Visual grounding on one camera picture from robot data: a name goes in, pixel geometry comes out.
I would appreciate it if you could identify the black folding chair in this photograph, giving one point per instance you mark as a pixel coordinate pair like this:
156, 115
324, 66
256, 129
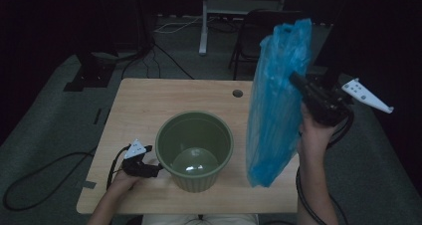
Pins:
245, 45

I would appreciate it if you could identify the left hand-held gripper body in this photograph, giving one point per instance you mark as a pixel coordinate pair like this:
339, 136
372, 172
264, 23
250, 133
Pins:
136, 168

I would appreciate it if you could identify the person's left hand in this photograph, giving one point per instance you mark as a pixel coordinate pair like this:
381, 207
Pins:
124, 183

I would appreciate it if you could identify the blue plastic bag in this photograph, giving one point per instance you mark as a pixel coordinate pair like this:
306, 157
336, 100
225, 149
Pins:
275, 118

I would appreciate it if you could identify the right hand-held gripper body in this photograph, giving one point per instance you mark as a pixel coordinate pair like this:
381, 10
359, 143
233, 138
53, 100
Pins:
328, 109

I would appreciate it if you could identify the white metal stand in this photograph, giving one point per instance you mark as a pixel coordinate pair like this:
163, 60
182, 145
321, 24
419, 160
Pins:
203, 36

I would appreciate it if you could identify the green plastic bin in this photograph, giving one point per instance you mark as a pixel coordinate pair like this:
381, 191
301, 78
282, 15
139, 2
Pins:
195, 181

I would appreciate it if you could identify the black stand base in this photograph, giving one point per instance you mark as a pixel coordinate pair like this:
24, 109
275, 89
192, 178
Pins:
89, 79

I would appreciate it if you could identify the person's right hand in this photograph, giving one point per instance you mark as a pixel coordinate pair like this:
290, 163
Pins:
313, 138

